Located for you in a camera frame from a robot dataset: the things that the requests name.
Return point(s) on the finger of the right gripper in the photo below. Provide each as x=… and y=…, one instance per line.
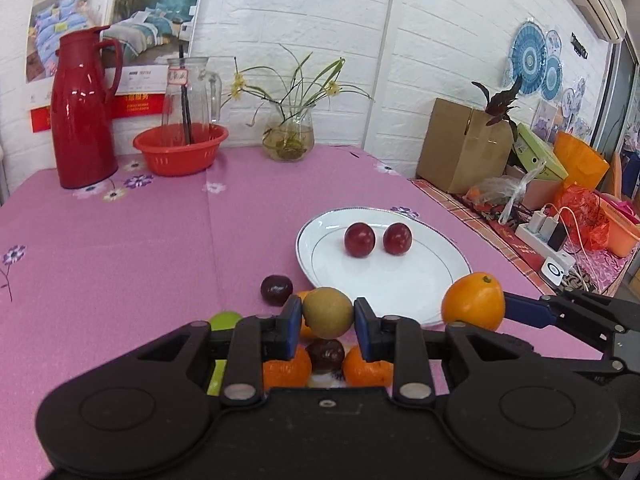
x=530, y=309

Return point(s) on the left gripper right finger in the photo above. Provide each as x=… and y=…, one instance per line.
x=400, y=342

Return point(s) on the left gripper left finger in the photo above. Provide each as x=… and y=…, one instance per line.
x=256, y=340

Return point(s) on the mandarin orange with stem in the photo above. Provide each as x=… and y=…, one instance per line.
x=293, y=373

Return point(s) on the green apple front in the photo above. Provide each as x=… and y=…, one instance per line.
x=217, y=378

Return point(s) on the green apple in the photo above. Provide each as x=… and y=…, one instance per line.
x=224, y=320
x=217, y=378

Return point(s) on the brown kiwi fruit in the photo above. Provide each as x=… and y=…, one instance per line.
x=328, y=312

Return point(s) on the large orange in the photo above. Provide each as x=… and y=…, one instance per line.
x=477, y=299
x=306, y=334

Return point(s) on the red plum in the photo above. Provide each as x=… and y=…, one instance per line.
x=397, y=239
x=359, y=240

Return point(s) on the red plum front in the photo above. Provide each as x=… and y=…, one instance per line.
x=359, y=240

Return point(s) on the dark purple plum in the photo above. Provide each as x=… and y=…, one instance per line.
x=275, y=289

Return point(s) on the white oval plate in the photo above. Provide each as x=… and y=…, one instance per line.
x=410, y=285

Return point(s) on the white power strip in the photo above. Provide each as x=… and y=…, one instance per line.
x=546, y=235

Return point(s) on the red mesh bag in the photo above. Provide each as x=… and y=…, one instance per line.
x=586, y=222

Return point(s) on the plaid red cloth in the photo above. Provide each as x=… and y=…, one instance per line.
x=477, y=224

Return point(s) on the plastic bag with fruit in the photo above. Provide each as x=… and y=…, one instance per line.
x=504, y=190

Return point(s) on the orange bag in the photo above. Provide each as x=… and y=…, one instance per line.
x=584, y=166

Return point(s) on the green box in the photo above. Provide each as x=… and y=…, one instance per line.
x=533, y=152

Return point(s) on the pink floral tablecloth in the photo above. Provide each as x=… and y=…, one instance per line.
x=93, y=275

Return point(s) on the brown cardboard box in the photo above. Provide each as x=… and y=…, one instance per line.
x=460, y=150

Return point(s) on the red plastic basin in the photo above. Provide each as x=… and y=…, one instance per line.
x=167, y=158

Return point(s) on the dark red leafy plant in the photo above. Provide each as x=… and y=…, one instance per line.
x=499, y=105

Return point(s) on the glass vase with plant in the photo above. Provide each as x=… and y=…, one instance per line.
x=288, y=133

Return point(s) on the glass pitcher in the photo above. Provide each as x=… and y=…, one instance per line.
x=192, y=102

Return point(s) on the red thermos jug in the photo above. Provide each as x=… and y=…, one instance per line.
x=85, y=84

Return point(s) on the blue wall plates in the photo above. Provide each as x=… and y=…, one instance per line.
x=535, y=55

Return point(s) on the bedding wall poster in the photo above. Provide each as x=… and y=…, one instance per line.
x=149, y=32

